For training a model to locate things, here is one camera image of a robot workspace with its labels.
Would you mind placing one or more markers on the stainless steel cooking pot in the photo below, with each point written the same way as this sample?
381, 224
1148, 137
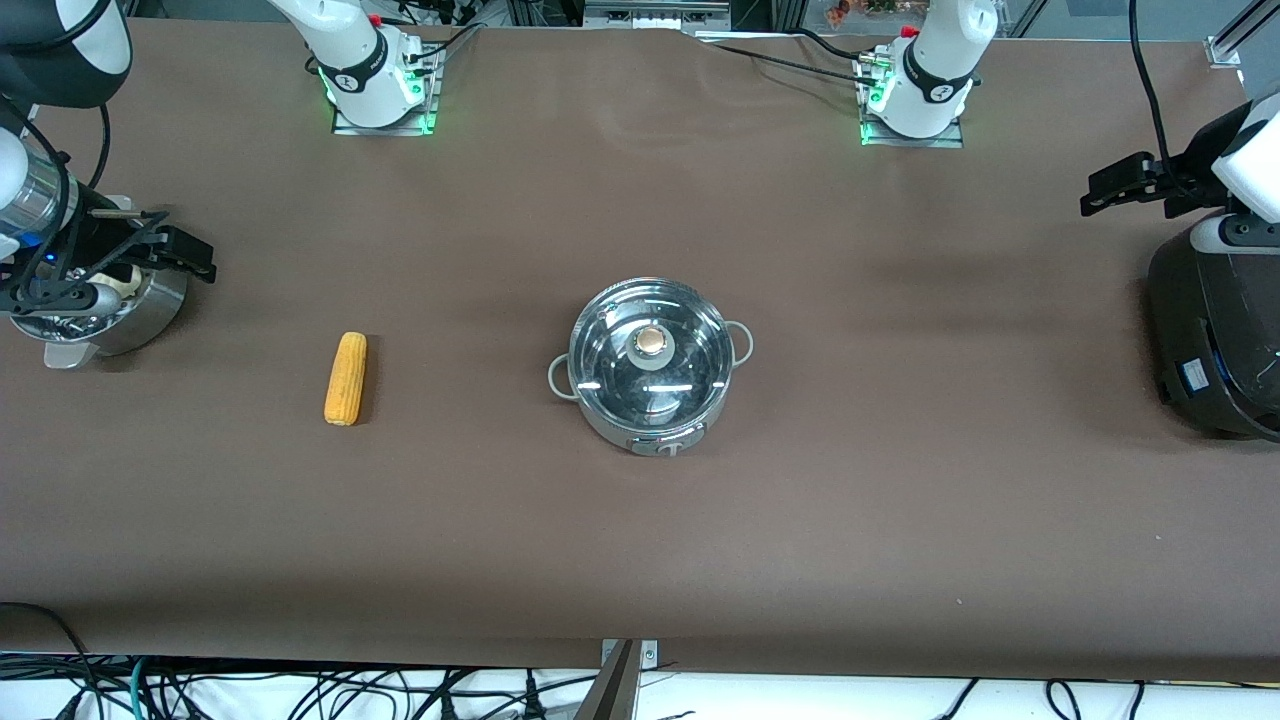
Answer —
650, 435

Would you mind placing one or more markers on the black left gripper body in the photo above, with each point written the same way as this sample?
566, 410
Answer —
1183, 178

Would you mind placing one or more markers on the black rice cooker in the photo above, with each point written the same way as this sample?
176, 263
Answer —
1215, 330

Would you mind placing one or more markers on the aluminium frame profile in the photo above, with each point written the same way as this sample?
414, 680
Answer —
1235, 35

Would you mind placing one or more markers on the glass pot lid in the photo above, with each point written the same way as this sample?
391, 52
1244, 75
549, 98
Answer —
650, 345

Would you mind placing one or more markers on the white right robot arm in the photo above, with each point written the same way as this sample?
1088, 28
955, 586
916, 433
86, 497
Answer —
360, 60

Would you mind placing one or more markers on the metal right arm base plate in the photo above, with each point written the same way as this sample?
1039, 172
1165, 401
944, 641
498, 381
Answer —
385, 127

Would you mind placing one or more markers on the stainless steel steamer pot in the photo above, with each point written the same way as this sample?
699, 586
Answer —
150, 315

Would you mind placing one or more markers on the metal table edge bracket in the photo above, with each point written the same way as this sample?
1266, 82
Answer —
625, 680

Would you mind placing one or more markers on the grey metal box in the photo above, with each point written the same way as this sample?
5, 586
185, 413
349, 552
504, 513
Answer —
655, 12

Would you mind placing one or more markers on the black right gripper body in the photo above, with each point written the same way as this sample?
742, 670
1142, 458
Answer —
92, 240

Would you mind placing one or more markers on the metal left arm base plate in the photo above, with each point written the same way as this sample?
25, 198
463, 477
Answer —
910, 141

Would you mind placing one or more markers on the yellow corn cob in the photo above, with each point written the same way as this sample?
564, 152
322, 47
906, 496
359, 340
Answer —
346, 378

